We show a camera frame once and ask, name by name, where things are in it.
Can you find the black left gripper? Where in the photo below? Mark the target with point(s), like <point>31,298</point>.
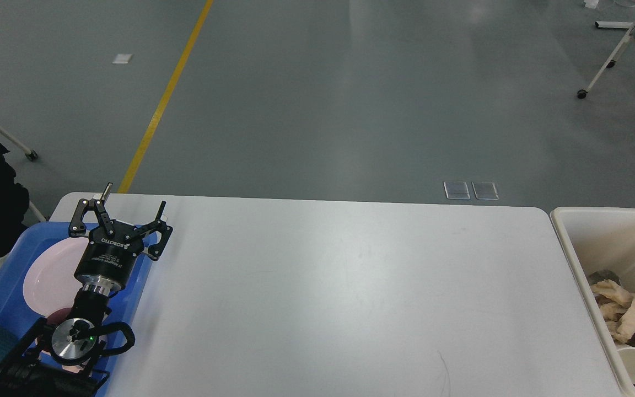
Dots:
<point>109,256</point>

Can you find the pink plate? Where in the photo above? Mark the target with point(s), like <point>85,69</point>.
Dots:
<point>50,284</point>

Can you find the brown paper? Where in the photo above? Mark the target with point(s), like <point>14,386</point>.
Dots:
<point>617,307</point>

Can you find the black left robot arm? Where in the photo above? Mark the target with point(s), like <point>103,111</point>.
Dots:
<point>26,372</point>

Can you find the floor socket plate left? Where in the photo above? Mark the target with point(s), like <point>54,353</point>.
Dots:
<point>456,190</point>

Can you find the floor socket plate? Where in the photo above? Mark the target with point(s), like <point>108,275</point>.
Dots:
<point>456,190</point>
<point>484,190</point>

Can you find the floor socket plate right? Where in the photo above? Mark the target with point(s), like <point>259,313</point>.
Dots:
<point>484,190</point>

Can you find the beige waste bin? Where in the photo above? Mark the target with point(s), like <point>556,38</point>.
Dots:
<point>594,239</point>

